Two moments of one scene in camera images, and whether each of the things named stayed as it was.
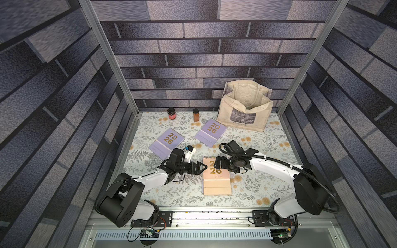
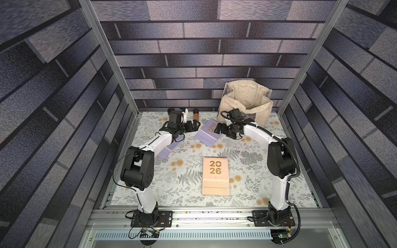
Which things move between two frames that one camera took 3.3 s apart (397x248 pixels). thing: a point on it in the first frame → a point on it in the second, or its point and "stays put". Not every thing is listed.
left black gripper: (197, 171) → (195, 128)
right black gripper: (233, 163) → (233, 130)
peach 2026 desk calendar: (216, 182) stays put
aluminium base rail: (218, 228) stays put
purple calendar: (164, 145) stays put
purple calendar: (211, 132) stays put
